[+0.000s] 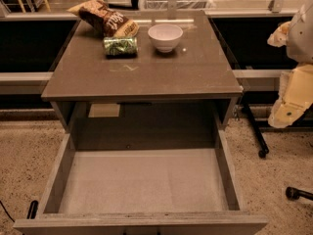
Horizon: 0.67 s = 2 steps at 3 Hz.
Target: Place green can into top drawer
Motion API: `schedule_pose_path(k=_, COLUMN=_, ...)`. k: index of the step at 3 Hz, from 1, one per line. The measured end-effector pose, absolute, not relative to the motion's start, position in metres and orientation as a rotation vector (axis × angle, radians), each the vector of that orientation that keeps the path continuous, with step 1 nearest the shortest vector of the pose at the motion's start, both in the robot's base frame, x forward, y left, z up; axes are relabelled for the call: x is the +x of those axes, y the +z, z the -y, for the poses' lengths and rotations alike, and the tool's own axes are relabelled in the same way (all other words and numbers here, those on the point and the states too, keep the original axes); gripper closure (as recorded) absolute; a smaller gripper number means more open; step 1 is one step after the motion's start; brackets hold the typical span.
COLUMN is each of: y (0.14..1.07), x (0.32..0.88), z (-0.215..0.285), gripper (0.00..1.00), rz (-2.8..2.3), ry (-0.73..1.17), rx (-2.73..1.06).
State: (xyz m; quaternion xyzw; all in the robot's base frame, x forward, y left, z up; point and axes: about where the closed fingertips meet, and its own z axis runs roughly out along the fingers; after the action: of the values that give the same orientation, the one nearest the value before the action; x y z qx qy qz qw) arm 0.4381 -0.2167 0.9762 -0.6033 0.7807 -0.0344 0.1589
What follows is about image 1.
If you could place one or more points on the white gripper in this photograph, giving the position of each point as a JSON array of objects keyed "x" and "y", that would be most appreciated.
[{"x": 300, "y": 36}]

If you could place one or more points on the green soda can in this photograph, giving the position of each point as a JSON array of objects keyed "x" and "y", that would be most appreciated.
[{"x": 115, "y": 46}]

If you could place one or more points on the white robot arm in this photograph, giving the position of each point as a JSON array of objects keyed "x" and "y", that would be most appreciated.
[{"x": 300, "y": 37}]

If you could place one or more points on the grey cabinet with top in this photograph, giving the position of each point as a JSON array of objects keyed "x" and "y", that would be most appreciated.
[{"x": 151, "y": 101}]

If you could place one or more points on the open grey top drawer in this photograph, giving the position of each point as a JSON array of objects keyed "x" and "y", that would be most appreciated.
[{"x": 143, "y": 192}]

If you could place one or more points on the black stand leg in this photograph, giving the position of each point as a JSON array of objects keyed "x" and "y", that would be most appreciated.
[{"x": 263, "y": 146}]

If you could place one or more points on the black chair leg caster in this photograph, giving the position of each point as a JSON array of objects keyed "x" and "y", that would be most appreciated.
[{"x": 295, "y": 194}]

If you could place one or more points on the white bowl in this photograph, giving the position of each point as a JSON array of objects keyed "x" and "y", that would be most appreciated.
[{"x": 165, "y": 37}]

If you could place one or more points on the brown chip bag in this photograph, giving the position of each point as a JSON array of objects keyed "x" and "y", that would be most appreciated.
[{"x": 109, "y": 22}]

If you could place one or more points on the wire mesh basket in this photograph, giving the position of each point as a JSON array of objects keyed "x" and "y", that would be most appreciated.
[{"x": 180, "y": 4}]

